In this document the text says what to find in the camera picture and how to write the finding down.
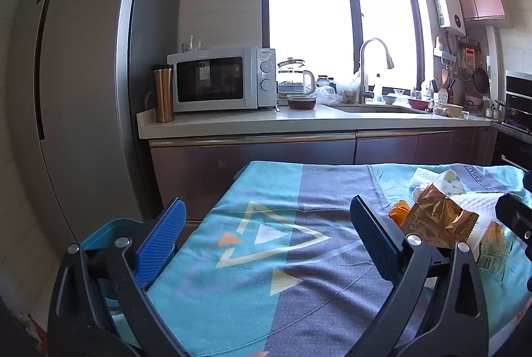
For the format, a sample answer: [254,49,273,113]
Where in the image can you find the orange peel piece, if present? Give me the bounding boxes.
[389,200,411,227]

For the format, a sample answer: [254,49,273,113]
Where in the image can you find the clear green snack wrapper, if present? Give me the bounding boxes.
[476,221,514,281]

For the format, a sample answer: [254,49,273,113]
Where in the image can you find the gold snack wrapper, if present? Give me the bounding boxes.
[400,184,479,248]

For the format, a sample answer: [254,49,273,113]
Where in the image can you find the white tissue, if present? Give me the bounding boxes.
[410,168,465,201]

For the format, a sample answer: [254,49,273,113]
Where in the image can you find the blue plastic trash bin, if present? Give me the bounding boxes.
[79,217,147,312]

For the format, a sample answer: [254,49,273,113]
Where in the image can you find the dark red kitchen cabinets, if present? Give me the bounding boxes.
[150,127,495,222]

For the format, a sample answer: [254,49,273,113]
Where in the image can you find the chrome kitchen faucet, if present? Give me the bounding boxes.
[357,37,394,105]

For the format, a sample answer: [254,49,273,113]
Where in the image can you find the black built-in oven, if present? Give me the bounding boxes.
[489,70,532,175]

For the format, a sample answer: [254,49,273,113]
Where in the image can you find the teal and purple tablecloth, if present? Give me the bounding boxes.
[112,159,532,357]

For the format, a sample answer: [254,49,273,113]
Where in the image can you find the black frying pan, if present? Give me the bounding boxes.
[472,67,490,95]

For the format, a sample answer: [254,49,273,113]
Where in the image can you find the dark red bowl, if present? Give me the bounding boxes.
[287,95,317,111]

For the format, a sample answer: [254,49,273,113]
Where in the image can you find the copper travel mug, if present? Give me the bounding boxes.
[152,64,173,123]

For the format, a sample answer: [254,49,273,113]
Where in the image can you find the white water heater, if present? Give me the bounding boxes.
[435,0,465,37]

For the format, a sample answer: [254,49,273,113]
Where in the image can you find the white microwave oven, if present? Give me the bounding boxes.
[167,46,277,113]

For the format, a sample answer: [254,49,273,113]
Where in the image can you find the glass electric kettle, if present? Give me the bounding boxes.
[277,57,316,98]

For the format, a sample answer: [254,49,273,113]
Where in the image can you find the silver refrigerator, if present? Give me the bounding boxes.
[7,0,180,251]

